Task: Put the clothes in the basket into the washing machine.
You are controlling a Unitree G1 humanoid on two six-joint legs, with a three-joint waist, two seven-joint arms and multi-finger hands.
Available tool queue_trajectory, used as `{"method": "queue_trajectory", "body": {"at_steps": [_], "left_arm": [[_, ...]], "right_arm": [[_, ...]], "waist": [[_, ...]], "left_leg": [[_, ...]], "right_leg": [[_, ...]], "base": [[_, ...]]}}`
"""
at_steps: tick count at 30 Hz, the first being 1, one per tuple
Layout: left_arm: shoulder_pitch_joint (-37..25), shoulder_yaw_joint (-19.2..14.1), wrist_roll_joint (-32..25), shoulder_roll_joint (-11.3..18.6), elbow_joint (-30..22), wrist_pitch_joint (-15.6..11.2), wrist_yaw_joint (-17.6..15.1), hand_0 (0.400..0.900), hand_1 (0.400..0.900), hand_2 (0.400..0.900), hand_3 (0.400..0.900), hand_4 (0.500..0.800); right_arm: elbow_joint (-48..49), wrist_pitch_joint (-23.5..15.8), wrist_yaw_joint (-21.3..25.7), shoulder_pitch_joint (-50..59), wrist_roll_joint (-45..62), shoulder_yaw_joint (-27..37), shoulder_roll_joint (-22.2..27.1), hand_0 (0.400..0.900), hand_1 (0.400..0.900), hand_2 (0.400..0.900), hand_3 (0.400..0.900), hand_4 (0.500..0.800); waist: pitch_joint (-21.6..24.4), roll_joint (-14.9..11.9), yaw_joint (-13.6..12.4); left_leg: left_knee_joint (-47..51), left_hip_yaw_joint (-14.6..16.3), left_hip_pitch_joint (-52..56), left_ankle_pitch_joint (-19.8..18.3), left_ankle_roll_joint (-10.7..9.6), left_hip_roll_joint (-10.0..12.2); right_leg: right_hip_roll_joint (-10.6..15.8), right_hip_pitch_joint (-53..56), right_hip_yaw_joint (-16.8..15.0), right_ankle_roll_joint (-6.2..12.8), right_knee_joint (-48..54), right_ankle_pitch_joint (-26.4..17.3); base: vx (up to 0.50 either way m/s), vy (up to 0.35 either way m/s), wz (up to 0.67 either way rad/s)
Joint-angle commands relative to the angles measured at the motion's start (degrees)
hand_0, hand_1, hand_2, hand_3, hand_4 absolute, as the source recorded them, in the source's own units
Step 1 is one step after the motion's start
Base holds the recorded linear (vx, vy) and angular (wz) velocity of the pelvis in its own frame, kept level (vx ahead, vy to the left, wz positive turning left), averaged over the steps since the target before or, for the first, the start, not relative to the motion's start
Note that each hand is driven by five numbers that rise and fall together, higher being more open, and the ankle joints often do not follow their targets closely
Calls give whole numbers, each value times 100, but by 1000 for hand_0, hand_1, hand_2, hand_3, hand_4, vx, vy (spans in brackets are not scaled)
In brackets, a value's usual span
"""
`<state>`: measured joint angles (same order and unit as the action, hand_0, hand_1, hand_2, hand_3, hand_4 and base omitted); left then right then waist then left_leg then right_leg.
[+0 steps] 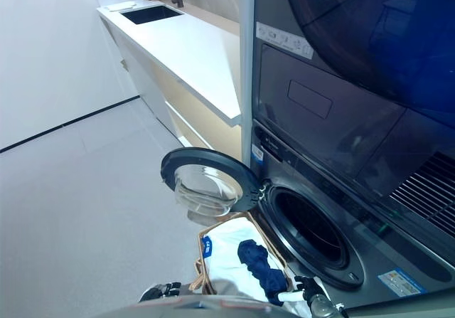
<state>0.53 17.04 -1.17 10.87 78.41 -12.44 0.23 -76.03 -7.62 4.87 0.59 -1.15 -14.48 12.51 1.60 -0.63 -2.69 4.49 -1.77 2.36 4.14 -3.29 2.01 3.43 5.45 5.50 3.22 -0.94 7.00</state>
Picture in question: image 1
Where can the dark grey stacked dryer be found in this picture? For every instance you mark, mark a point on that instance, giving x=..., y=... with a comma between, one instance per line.
x=320, y=119

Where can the black rectangular sink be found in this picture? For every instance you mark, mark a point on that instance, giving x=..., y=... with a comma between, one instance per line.
x=151, y=15

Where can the dark blue garment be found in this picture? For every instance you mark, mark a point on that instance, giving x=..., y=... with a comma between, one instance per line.
x=256, y=261

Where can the grey robot torso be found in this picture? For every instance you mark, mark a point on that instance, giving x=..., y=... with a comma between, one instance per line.
x=213, y=307

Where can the small blue fabric tag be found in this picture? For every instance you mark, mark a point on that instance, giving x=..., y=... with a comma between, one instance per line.
x=207, y=247

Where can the blue and white energy label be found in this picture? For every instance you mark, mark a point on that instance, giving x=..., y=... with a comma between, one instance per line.
x=257, y=153

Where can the dark grey washing machine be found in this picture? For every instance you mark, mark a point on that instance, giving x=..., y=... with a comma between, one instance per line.
x=391, y=254

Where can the round washer door with glass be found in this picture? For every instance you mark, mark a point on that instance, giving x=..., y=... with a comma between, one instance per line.
x=213, y=155

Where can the light blue info sticker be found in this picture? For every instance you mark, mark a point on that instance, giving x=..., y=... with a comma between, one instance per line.
x=401, y=284

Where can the white and beige base cabinet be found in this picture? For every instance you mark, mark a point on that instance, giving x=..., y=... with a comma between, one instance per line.
x=153, y=87

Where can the white countertop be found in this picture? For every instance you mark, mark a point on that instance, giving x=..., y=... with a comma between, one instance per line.
x=188, y=47

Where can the white warning label strip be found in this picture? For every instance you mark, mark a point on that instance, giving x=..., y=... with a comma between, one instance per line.
x=284, y=40

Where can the brown woven laundry basket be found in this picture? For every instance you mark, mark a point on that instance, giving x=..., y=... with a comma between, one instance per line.
x=196, y=261

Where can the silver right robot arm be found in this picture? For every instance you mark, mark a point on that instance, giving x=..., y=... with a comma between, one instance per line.
x=321, y=307

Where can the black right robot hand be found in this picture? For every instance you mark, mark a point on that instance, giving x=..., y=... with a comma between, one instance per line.
x=311, y=286

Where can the white cloth in basket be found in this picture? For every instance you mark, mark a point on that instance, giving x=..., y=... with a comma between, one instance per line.
x=227, y=257

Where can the white upright side panel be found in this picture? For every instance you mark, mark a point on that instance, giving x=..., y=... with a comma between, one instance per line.
x=247, y=65

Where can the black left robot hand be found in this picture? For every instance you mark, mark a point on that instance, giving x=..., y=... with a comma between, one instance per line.
x=161, y=291

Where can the white folded cloth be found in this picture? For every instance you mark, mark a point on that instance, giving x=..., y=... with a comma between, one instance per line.
x=121, y=6

